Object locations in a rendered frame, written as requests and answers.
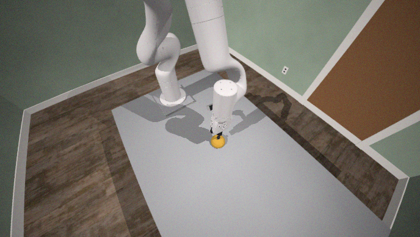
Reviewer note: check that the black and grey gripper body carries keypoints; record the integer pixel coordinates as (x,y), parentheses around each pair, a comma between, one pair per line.
(218,126)

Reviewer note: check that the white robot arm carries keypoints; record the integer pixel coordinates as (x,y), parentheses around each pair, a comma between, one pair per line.
(156,44)

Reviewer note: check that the gold dome bell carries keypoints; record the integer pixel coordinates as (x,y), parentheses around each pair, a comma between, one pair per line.
(218,142)

